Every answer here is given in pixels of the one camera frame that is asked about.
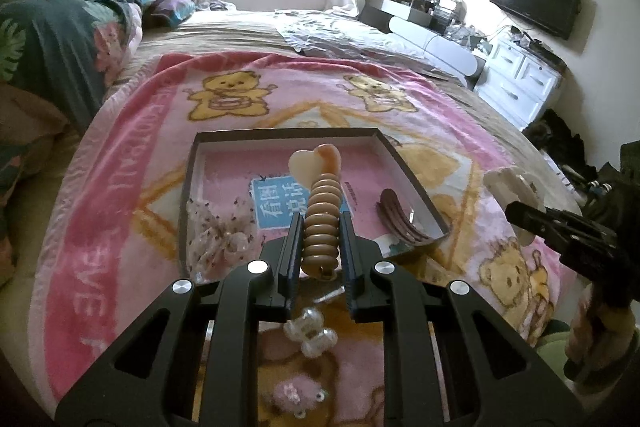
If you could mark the dark red snap hair clip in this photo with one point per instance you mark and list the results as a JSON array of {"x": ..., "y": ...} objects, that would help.
[{"x": 395, "y": 217}]

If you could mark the white drawer dresser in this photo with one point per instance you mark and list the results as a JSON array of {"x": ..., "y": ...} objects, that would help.
[{"x": 520, "y": 77}]

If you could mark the dark clothes pile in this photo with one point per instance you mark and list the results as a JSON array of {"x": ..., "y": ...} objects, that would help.
[{"x": 565, "y": 142}]

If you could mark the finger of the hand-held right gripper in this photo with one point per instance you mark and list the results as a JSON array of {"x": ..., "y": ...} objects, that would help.
[{"x": 530, "y": 217}]

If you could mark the floral quilt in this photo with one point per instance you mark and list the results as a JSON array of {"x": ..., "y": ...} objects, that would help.
[{"x": 55, "y": 42}]

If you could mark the brown pillow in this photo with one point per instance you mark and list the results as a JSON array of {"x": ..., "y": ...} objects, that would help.
[{"x": 25, "y": 147}]

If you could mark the white hair claw clip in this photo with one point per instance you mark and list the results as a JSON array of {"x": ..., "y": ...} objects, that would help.
[{"x": 505, "y": 187}]

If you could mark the pink hair clip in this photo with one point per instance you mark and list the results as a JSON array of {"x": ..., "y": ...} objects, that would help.
[{"x": 297, "y": 394}]

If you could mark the pearl bow hair clip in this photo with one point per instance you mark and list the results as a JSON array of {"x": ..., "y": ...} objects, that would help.
[{"x": 310, "y": 332}]

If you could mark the shallow cardboard box pink inside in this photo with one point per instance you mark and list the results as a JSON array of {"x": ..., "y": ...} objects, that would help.
[{"x": 240, "y": 162}]

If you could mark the purple patterned pillow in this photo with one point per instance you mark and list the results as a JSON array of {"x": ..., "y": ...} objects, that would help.
[{"x": 170, "y": 9}]

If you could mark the brown ribbed heart hair clip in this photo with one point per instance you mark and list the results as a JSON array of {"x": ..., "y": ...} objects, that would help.
[{"x": 320, "y": 227}]

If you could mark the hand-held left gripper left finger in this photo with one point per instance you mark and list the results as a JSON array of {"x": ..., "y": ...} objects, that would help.
[{"x": 294, "y": 257}]

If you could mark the grey crumpled sheet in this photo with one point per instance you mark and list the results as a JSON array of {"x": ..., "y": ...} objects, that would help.
[{"x": 340, "y": 34}]

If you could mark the pink bear printed blanket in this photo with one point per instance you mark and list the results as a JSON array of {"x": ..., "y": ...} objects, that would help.
[{"x": 125, "y": 187}]

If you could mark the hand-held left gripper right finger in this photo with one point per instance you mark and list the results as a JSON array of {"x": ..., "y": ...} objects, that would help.
[{"x": 348, "y": 257}]

